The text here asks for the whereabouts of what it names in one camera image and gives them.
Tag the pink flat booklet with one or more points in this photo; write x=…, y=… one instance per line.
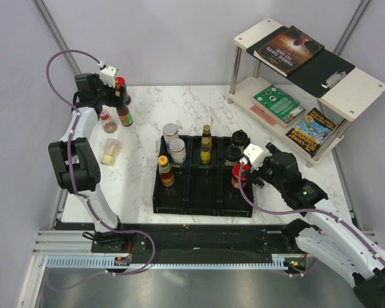
x=259, y=112

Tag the black-lid pepper shaker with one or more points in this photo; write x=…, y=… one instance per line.
x=240, y=139
x=232, y=155

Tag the pink-lid spice shaker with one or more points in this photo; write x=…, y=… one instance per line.
x=108, y=124

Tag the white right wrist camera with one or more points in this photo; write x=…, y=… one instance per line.
x=254, y=156

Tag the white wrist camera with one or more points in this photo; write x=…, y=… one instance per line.
x=254, y=156
x=107, y=74

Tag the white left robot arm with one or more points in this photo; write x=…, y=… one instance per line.
x=74, y=163

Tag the brown-lid spice jar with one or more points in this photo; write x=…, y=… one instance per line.
x=178, y=151

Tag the red-lid sauce jar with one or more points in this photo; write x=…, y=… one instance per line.
x=121, y=90
x=235, y=177

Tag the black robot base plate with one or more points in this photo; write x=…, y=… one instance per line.
x=198, y=243

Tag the green paperback book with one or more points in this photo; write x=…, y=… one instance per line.
x=282, y=107

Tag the black clipboard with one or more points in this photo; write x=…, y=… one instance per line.
x=313, y=74

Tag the yellow-cap sauce bottle tall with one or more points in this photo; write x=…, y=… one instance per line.
x=125, y=116

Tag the white two-tier shelf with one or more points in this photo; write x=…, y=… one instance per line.
x=331, y=80

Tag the aluminium corner frame post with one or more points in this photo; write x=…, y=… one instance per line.
x=58, y=38

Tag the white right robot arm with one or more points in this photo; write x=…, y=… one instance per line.
x=322, y=231

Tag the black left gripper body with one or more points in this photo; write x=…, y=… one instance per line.
x=106, y=95

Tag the yellow-lid clear spice shaker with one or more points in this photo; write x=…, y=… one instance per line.
x=111, y=152

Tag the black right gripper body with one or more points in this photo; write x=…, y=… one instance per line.
x=265, y=171

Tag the small brown-lid jar edge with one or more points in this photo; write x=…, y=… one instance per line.
x=205, y=150

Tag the colourful Treehouse book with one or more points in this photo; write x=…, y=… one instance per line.
x=311, y=132

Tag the right aluminium frame post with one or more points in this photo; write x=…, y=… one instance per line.
x=352, y=25

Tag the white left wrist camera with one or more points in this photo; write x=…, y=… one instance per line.
x=107, y=74

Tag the small yellow-label brown bottle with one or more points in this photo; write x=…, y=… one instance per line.
x=207, y=132

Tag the dark Three Days book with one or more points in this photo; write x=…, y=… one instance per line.
x=288, y=51

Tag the yellow-cap sauce bottle front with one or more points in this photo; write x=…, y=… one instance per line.
x=165, y=171

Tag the silver-lid salt jar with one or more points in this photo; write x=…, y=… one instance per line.
x=170, y=132

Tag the black six-compartment plastic tray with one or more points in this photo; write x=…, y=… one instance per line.
x=200, y=189

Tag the white slotted cable duct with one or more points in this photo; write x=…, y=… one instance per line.
x=126, y=263

